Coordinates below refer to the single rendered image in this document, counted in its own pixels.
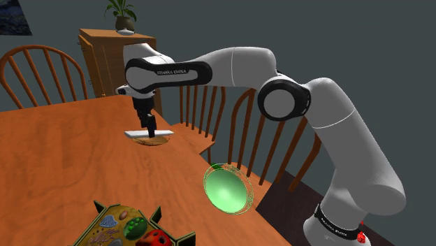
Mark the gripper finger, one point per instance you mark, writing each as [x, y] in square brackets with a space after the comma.
[141, 119]
[151, 126]

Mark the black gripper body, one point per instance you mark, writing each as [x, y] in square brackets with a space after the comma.
[142, 105]

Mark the white remote control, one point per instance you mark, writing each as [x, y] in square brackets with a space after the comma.
[136, 134]

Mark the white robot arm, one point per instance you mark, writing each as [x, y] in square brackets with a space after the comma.
[340, 112]

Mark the brown woven round coaster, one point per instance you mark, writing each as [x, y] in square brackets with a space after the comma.
[160, 140]

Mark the wooden spindle-back chair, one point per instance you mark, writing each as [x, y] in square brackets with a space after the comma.
[190, 134]
[253, 143]
[44, 51]

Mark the wooden cabinet with potted plant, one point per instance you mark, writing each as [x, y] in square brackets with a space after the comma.
[105, 64]

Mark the wooden table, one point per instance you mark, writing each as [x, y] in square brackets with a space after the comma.
[68, 153]

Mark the green glass bowl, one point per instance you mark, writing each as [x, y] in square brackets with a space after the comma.
[226, 190]

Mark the colourful cell model toy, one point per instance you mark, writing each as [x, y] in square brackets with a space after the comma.
[126, 225]

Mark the dark robot stand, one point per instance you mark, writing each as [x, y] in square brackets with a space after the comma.
[289, 211]

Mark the dark blue wall picture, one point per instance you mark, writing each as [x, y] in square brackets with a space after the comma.
[12, 17]

